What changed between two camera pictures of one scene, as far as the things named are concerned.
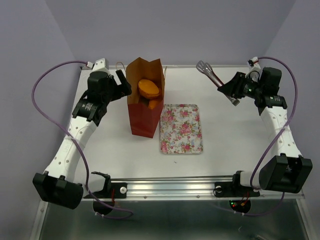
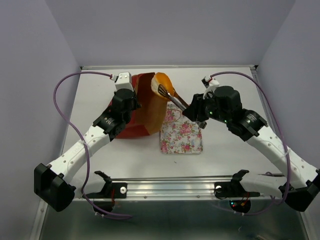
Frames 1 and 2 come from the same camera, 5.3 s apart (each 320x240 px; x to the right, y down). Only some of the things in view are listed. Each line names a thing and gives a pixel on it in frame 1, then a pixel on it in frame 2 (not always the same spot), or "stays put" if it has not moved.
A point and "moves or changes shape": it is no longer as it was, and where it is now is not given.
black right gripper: x=233 y=86 → x=196 y=108
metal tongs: x=206 y=68 → x=174 y=97
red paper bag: x=143 y=121 moves or changes shape
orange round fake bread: x=148 y=89 → x=162 y=78
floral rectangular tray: x=180 y=129 stays put
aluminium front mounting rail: x=184 y=188 stays put
